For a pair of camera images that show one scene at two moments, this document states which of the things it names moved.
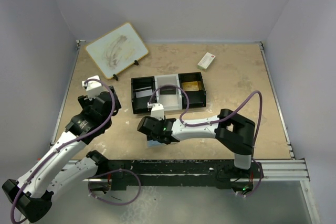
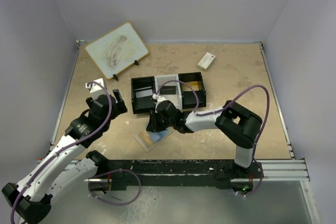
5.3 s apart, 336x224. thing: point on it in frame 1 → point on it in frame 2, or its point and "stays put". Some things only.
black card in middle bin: [167, 90] stays put
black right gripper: [156, 120] → [154, 126]
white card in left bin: [144, 93] stays put
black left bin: [142, 89] stays put
